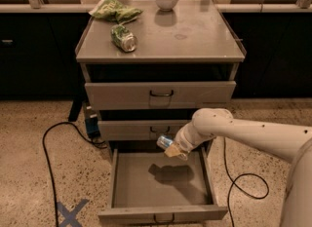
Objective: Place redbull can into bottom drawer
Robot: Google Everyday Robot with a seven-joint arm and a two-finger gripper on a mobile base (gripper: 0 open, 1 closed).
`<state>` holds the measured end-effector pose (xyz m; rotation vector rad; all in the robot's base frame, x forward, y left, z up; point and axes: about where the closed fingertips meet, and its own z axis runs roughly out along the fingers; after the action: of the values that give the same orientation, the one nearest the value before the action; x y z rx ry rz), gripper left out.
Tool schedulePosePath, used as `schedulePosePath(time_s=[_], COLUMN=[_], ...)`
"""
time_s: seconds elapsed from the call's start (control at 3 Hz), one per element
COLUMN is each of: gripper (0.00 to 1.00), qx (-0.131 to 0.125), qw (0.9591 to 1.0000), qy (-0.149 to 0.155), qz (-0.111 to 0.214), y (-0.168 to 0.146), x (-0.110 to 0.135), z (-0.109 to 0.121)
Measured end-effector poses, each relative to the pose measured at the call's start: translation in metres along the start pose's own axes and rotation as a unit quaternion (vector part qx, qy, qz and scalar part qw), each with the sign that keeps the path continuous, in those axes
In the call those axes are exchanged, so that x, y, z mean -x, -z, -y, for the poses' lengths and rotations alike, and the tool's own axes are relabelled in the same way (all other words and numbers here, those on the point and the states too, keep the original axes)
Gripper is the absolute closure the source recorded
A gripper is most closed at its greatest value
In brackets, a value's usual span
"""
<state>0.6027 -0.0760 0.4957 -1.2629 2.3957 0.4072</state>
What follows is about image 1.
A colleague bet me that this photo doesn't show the black cable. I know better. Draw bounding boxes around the black cable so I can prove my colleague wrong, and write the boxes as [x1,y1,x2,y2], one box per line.
[41,121,108,227]
[222,136,270,227]

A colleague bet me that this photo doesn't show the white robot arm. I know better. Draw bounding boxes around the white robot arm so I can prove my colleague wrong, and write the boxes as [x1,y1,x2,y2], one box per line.
[165,108,312,227]

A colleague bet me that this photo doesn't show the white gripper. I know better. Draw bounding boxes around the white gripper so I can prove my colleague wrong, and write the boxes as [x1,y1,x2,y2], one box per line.
[165,123,215,158]

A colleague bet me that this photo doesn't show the blue tape cross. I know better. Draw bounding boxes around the blue tape cross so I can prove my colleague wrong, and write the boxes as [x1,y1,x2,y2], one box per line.
[57,199,89,227]

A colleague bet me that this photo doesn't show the green chip bag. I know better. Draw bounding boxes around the green chip bag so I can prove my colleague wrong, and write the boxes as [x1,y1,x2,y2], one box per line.
[89,0,142,24]

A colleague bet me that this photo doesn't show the green soda can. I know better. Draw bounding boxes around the green soda can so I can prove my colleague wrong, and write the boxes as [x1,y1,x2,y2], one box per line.
[110,24,137,53]

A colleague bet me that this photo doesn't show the grey drawer cabinet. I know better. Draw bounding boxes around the grey drawer cabinet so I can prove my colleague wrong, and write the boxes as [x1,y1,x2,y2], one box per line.
[76,0,245,149]

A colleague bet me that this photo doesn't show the grey bottom drawer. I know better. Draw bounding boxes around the grey bottom drawer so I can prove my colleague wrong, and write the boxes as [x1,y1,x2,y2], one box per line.
[98,148,227,225]

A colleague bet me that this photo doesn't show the black cable left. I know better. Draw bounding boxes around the black cable left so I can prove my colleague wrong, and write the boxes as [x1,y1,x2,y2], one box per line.
[41,121,108,227]

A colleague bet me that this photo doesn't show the black cable right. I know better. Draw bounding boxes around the black cable right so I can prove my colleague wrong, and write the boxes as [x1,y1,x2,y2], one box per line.
[222,136,270,227]

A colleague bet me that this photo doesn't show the grey top drawer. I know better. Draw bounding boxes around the grey top drawer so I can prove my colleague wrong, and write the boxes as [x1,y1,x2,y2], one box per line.
[85,81,236,110]

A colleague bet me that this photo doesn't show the blue power box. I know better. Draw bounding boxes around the blue power box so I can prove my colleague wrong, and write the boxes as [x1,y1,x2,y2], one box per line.
[83,105,100,138]

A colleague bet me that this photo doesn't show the silver blue redbull can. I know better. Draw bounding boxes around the silver blue redbull can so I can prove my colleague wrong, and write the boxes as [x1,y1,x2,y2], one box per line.
[157,135,188,161]

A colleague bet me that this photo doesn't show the grey middle drawer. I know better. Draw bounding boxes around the grey middle drawer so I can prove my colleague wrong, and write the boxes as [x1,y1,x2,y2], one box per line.
[97,120,188,141]

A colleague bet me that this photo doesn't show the dark counter cabinets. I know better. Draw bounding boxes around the dark counter cabinets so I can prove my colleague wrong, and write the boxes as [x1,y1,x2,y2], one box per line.
[1,9,311,99]

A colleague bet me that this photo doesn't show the grey drawer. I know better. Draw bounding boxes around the grey drawer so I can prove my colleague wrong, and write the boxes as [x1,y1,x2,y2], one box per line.
[97,120,188,141]
[85,81,236,110]
[98,148,227,225]

